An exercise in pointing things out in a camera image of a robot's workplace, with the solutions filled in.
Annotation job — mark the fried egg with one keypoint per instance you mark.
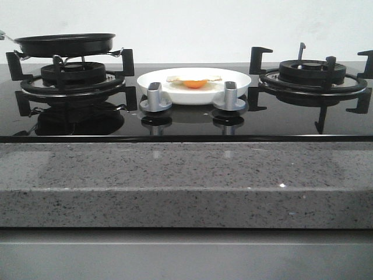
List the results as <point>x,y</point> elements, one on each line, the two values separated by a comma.
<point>193,82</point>

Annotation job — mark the black frying pan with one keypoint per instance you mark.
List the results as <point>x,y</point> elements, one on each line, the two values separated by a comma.
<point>66,45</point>

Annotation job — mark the white round plate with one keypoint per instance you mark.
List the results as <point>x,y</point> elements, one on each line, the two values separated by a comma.
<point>180,94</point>

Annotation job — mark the silver stove knob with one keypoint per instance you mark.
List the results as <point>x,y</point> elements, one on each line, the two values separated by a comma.
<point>155,101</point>
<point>228,101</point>

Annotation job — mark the black glass gas hob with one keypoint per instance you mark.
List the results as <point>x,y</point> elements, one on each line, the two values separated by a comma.
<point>268,118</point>

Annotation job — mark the black pan support grate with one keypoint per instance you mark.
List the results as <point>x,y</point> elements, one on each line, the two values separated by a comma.
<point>339,85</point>
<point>88,98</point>

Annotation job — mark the black gas burner head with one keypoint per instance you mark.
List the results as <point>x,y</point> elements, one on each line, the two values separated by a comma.
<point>304,72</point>
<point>75,73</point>

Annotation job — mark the grey speckled stone countertop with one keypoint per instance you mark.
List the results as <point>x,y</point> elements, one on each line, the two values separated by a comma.
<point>177,185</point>

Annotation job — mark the grey cabinet front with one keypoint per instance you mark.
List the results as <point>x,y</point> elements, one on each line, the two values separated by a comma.
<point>186,254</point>

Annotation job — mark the wire pan reducer rack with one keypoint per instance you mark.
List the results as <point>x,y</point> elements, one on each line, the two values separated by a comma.
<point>24,56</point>

